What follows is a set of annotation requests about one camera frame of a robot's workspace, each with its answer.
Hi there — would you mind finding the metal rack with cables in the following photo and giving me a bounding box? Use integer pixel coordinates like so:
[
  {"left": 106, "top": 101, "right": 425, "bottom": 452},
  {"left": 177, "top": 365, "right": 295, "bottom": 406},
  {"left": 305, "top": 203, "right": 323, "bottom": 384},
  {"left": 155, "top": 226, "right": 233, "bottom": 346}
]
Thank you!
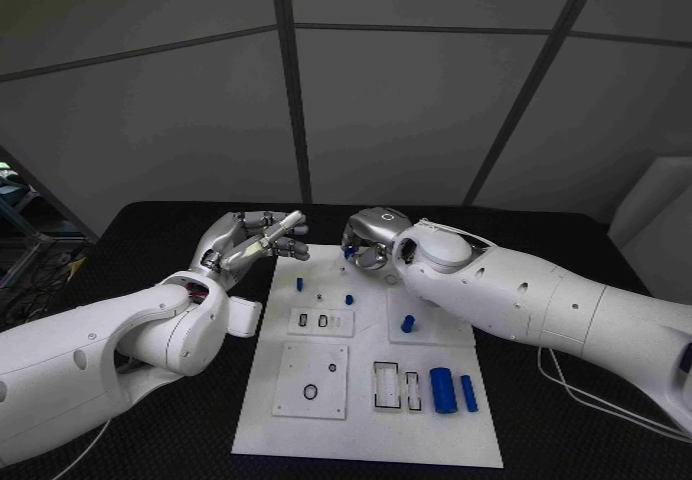
[{"left": 0, "top": 147, "right": 99, "bottom": 331}]

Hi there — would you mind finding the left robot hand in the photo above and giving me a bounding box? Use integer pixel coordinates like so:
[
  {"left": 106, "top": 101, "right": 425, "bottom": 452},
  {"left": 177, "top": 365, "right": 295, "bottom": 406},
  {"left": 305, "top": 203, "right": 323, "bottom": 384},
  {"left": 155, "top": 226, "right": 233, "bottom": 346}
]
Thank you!
[{"left": 187, "top": 209, "right": 311, "bottom": 291}]

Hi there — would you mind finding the white task board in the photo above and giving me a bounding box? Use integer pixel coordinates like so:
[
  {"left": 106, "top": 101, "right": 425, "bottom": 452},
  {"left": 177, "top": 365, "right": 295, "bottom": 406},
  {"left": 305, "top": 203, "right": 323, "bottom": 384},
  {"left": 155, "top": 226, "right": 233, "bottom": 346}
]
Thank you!
[{"left": 230, "top": 243, "right": 506, "bottom": 470}]

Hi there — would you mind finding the large blue cylinder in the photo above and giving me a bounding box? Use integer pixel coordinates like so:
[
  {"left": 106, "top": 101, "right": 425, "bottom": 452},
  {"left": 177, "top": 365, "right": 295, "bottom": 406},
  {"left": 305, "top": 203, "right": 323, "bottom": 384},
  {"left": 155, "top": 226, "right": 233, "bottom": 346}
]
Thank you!
[{"left": 428, "top": 367, "right": 460, "bottom": 415}]

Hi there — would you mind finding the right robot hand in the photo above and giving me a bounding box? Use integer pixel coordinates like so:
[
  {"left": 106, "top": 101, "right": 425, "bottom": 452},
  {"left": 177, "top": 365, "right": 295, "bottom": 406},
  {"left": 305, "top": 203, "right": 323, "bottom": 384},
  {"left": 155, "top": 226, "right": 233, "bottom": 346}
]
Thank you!
[{"left": 340, "top": 206, "right": 415, "bottom": 271}]

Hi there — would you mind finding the white cable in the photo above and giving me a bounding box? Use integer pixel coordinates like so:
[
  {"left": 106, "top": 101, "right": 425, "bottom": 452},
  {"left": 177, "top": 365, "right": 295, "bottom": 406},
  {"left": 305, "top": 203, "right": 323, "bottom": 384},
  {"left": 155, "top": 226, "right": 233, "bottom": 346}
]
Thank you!
[
  {"left": 536, "top": 346, "right": 692, "bottom": 444},
  {"left": 49, "top": 418, "right": 114, "bottom": 480},
  {"left": 418, "top": 218, "right": 500, "bottom": 249}
]

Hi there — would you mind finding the slim blue cylinder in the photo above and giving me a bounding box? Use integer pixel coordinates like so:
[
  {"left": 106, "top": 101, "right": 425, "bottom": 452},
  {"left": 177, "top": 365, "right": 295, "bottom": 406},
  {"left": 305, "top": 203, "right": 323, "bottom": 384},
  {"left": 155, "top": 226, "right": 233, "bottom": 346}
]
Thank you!
[{"left": 458, "top": 374, "right": 480, "bottom": 413}]

